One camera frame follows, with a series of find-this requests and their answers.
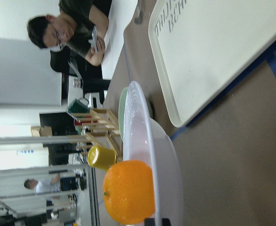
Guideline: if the cream bear tray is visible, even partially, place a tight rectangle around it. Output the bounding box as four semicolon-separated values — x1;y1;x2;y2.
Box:
149;0;276;128

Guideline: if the green bowl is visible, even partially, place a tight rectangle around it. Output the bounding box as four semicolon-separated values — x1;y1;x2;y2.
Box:
118;87;153;141

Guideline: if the seated person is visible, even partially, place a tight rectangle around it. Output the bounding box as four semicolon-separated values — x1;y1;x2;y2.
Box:
27;0;111;66

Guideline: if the orange fruit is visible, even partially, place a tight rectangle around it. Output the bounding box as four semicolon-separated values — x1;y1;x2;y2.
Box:
103;160;155;225

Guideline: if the yellow cup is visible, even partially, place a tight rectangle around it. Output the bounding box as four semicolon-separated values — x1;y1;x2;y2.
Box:
87;145;117;171

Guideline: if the wooden peg drying rack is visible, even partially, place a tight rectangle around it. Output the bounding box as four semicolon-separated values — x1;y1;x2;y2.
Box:
70;108;123;161

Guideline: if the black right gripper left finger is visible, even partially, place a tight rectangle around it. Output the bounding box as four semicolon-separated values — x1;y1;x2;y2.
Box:
144;218;155;226

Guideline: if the standing person in background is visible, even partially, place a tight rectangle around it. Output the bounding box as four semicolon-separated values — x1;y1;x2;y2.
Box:
24;173;61;194

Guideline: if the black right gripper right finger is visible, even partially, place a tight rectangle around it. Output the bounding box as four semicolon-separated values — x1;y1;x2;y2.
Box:
162;218;171;226

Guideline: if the dark green cup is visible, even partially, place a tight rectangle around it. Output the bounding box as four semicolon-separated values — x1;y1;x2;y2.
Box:
66;97;90;116

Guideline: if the white round plate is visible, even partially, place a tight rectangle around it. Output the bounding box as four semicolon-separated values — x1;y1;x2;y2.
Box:
123;81;183;226

